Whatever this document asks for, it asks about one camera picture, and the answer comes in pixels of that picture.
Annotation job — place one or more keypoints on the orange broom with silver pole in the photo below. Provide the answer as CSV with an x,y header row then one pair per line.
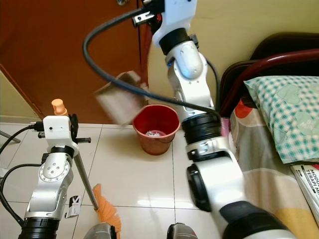
x,y
108,211

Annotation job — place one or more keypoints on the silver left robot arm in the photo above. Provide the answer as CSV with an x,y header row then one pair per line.
x,y
51,174

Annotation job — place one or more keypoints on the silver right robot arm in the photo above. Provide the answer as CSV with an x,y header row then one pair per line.
x,y
214,174

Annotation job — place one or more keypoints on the grey metal furniture leg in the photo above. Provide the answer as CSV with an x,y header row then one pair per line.
x,y
10,137

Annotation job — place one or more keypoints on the white tag with black print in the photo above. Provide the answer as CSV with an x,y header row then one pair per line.
x,y
73,206

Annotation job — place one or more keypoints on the white rubbish piece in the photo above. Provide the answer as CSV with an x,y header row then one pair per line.
x,y
154,133

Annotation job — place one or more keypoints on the red plastic bucket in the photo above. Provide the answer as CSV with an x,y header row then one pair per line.
x,y
154,144

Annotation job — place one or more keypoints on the brown wooden door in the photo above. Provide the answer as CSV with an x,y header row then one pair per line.
x,y
60,45

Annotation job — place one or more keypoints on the grey left robot leg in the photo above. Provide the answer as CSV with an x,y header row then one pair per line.
x,y
98,232

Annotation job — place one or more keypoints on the grey robot leg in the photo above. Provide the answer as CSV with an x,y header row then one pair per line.
x,y
98,232
182,232

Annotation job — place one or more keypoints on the dark wooden bed headboard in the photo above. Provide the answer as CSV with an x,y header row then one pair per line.
x,y
279,50

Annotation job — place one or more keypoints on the grey right robot leg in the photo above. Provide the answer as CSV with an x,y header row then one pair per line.
x,y
182,232

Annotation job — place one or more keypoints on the green checked pillow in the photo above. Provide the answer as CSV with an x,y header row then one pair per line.
x,y
286,114

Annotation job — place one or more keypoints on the patterned bed sheet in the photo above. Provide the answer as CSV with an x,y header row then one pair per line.
x,y
264,169

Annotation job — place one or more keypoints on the white book with black print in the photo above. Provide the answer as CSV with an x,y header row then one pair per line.
x,y
306,184

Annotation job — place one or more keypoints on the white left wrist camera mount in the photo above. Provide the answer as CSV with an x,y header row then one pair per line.
x,y
57,130

